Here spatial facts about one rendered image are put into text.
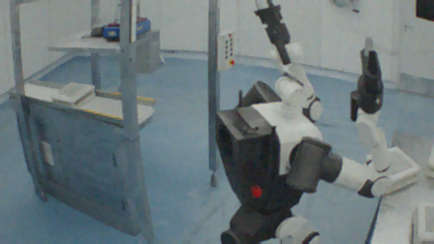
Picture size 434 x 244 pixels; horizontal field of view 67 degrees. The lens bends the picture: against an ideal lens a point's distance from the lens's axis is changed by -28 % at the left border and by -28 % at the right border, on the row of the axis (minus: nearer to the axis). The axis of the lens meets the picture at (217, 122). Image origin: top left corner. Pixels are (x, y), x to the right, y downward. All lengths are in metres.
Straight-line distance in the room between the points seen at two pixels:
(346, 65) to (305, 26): 0.78
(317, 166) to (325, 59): 4.66
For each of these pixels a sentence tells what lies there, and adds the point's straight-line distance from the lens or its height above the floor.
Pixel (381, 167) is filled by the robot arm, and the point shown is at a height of 1.21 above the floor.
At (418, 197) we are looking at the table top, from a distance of 1.80.
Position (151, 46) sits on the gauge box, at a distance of 2.25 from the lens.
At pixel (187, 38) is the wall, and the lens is 6.17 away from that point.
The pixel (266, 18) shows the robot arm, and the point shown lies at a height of 1.52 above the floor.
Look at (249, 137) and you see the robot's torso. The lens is 1.24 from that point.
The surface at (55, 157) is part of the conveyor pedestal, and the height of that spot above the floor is 0.45.
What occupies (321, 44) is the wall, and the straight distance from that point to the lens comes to 5.73.
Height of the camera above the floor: 1.84
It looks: 25 degrees down
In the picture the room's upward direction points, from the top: straight up
